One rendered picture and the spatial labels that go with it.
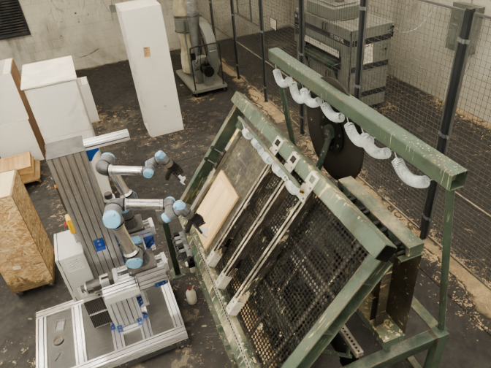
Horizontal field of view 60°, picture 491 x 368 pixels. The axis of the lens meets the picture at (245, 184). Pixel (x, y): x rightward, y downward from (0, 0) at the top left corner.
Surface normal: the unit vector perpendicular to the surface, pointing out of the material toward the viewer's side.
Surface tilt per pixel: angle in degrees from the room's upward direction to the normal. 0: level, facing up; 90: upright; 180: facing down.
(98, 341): 0
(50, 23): 90
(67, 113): 90
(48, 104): 90
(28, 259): 90
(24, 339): 0
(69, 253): 0
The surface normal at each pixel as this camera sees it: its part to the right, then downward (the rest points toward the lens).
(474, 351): -0.08, -0.81
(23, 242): 0.33, 0.52
